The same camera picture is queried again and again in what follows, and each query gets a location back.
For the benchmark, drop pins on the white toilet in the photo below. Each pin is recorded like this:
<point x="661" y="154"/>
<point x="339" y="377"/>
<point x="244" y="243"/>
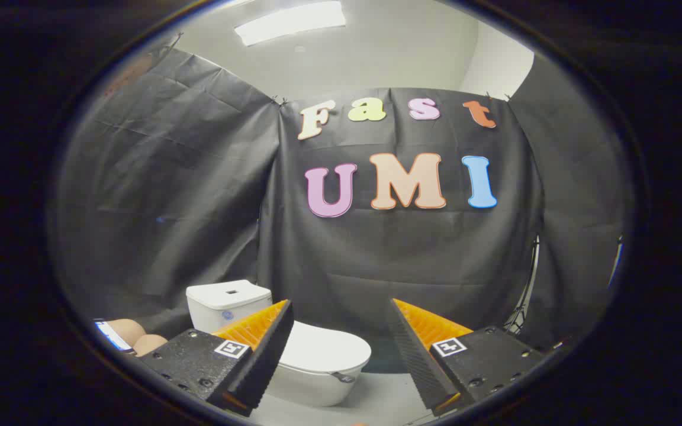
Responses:
<point x="225" y="299"/>

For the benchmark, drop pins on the black tripod stand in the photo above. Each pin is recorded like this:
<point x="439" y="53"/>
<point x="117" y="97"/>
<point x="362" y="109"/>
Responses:
<point x="524" y="296"/>

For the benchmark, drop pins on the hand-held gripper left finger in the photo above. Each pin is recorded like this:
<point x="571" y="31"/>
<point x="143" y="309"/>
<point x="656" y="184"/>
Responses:
<point x="267" y="361"/>

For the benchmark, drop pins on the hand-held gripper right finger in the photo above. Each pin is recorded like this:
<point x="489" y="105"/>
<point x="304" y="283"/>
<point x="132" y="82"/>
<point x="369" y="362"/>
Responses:
<point x="415" y="361"/>

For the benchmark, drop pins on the small blue white device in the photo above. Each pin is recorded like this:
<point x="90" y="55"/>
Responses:
<point x="110" y="335"/>

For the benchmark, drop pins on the black backdrop cloth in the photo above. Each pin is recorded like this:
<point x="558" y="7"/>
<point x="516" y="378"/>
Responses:
<point x="376" y="260"/>

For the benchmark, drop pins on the white toilet lid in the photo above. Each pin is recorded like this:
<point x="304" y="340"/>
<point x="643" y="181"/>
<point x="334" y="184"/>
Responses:
<point x="323" y="349"/>

